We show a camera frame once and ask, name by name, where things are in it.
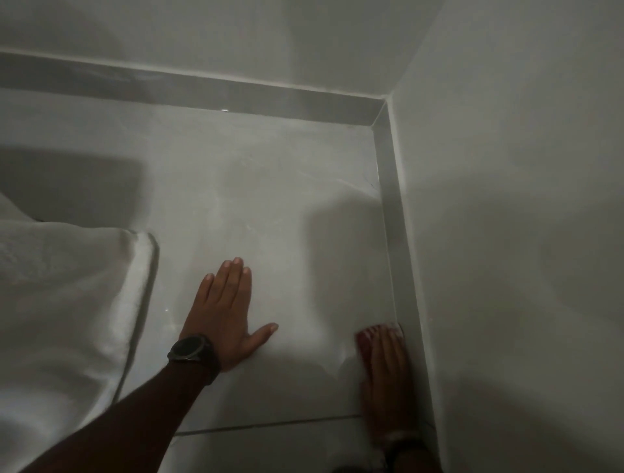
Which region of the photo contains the grey skirting board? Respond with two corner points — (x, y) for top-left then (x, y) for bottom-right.
(0, 48), (387, 128)

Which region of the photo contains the person's left hand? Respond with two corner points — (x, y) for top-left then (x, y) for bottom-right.
(180, 257), (280, 373)

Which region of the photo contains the person's right forearm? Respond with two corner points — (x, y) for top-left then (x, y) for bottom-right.
(385, 446), (442, 473)

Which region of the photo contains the person's right hand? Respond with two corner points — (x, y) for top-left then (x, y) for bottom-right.
(360, 326), (421, 439)

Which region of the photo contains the black wristwatch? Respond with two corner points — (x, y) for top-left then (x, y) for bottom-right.
(167, 333), (221, 386)

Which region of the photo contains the white bed cover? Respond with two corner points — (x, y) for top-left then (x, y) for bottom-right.
(0, 192), (160, 473)

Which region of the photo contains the person's left forearm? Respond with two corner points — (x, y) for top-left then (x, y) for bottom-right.
(19, 362), (211, 473)

